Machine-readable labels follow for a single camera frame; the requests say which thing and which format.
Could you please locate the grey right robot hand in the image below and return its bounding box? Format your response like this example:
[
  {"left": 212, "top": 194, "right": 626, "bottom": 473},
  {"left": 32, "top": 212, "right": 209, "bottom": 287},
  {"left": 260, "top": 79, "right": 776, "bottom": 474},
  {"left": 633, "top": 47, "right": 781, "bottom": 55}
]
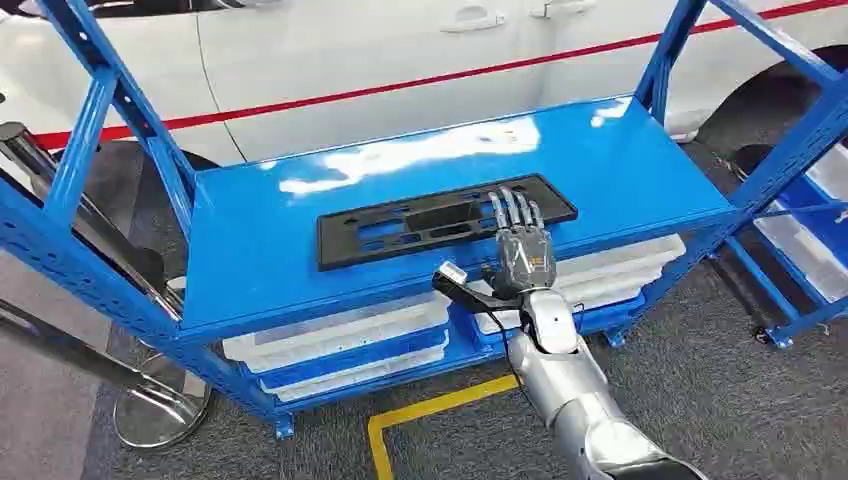
[{"left": 481, "top": 186, "right": 558, "bottom": 301}]

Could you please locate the black plastic plate frame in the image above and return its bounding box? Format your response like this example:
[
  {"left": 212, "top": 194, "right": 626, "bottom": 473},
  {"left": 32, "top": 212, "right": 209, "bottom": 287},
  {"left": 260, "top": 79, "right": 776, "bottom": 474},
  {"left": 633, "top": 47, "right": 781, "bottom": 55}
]
[{"left": 315, "top": 173, "right": 579, "bottom": 273}]

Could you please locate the white plastic storage bin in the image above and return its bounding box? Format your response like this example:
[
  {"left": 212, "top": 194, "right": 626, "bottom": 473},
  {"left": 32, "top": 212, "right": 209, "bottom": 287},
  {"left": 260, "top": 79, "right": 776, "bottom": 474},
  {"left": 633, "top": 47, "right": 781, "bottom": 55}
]
[
  {"left": 258, "top": 343, "right": 450, "bottom": 405},
  {"left": 803, "top": 142, "right": 848, "bottom": 202},
  {"left": 466, "top": 264, "right": 667, "bottom": 337},
  {"left": 753, "top": 198, "right": 848, "bottom": 304},
  {"left": 548, "top": 233, "right": 688, "bottom": 290},
  {"left": 221, "top": 291, "right": 453, "bottom": 376}
]

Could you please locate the blue metal shelf rack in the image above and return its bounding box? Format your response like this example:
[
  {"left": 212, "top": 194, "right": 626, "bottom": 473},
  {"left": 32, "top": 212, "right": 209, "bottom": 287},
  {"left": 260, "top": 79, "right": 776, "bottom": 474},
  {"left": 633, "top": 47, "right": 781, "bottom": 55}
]
[{"left": 0, "top": 0, "right": 848, "bottom": 442}]

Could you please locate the white car with red stripe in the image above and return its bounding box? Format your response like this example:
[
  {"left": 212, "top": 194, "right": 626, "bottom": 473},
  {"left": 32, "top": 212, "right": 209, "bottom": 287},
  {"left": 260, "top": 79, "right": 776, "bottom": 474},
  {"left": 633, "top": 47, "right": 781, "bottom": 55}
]
[{"left": 0, "top": 0, "right": 848, "bottom": 168}]

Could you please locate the small blue shelf rack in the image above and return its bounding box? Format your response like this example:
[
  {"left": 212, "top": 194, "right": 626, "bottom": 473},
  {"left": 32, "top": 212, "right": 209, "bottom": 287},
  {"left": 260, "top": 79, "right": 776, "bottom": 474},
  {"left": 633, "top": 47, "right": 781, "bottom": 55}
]
[{"left": 723, "top": 142, "right": 848, "bottom": 350}]

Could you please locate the black car tyre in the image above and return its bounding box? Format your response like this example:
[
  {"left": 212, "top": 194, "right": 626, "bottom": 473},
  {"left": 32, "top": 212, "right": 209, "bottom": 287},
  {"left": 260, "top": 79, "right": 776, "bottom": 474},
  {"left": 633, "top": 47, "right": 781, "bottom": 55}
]
[{"left": 694, "top": 44, "right": 848, "bottom": 175}]

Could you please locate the chrome stanchion with round base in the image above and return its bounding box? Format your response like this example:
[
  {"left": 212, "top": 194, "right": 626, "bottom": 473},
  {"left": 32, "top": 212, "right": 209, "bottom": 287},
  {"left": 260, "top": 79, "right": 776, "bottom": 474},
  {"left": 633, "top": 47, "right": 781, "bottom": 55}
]
[{"left": 0, "top": 299, "right": 214, "bottom": 452}]

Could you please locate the chrome stanchion pole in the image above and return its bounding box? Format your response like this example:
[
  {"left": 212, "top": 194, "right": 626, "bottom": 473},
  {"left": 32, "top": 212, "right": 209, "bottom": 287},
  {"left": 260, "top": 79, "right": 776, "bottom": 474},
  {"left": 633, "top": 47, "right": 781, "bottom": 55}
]
[{"left": 0, "top": 121, "right": 186, "bottom": 325}]

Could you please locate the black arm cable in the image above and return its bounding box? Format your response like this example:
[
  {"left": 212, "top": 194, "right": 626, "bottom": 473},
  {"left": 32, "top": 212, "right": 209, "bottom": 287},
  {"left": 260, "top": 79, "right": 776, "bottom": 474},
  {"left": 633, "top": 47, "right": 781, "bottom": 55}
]
[{"left": 488, "top": 303, "right": 537, "bottom": 405}]

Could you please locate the white car door handle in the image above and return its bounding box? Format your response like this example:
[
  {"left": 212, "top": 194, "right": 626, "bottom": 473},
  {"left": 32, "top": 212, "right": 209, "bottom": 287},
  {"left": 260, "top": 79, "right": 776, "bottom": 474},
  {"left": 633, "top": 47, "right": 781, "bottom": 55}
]
[{"left": 439, "top": 4, "right": 507, "bottom": 34}]

